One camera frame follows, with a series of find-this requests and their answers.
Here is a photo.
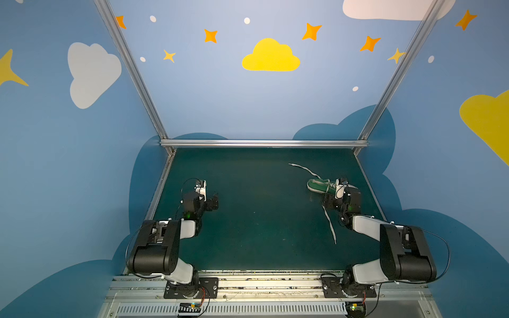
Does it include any right controller board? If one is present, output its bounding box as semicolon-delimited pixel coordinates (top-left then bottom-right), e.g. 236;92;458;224
345;302;366;318

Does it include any green canvas sneaker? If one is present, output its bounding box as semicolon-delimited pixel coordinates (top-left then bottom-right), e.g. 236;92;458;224
306;178;357;197

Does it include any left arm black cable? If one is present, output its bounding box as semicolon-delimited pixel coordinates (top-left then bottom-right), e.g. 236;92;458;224
180;178;204;207

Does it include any back aluminium frame bar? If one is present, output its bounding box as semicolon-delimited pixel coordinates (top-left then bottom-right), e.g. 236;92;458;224
160;139;368;148

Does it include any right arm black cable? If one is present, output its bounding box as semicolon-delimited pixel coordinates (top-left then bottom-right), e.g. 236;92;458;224
391;228;451;285

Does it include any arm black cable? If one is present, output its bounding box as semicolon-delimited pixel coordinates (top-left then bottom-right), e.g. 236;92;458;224
180;178;204;207
391;228;451;285

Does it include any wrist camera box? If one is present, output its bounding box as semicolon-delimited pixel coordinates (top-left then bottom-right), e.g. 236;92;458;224
335;178;348;199
195;179;207;201

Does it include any right aluminium frame post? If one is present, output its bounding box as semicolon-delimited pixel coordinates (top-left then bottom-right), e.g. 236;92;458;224
353;0;445;156

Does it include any aluminium frame post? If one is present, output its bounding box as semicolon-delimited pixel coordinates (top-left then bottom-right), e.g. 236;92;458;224
353;0;445;156
94;0;168;140

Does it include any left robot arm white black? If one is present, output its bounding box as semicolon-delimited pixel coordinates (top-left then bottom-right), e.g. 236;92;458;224
126;192;219;286

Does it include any left controller board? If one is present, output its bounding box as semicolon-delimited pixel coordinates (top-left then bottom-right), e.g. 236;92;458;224
177;302;202;317

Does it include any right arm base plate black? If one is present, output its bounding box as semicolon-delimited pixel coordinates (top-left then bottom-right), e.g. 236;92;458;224
319;274;377;298

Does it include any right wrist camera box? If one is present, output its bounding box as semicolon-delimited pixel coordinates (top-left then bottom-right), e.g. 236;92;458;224
335;178;348;199

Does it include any controller board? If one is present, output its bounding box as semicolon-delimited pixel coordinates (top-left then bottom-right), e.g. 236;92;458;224
345;302;366;318
177;302;202;317

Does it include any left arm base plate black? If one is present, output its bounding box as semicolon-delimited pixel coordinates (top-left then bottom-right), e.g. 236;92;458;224
163;277;219;299

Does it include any front aluminium rail bed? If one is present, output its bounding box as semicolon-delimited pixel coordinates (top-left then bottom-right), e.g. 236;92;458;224
98;270;441;317

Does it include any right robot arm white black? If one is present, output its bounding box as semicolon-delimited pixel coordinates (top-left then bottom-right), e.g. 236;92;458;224
323;185;438;288

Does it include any left aluminium frame post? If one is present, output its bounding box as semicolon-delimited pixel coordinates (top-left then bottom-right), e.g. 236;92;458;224
94;0;168;140

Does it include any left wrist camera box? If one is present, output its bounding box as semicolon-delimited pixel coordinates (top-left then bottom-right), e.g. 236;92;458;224
195;179;207;201

